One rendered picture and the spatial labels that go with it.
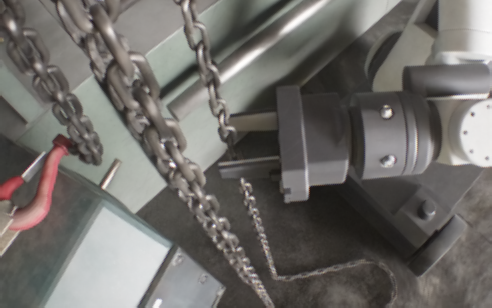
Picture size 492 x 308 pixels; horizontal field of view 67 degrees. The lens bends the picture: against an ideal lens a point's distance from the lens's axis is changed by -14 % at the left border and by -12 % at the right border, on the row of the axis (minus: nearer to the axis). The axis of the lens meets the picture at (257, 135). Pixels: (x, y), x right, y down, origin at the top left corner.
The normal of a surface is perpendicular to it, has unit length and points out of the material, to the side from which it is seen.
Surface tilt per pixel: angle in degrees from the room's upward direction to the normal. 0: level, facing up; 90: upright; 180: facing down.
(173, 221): 0
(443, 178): 0
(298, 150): 0
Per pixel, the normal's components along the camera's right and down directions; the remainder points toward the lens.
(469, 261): -0.09, -0.47
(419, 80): -0.07, -0.09
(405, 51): -0.59, 0.08
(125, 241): 0.56, -0.08
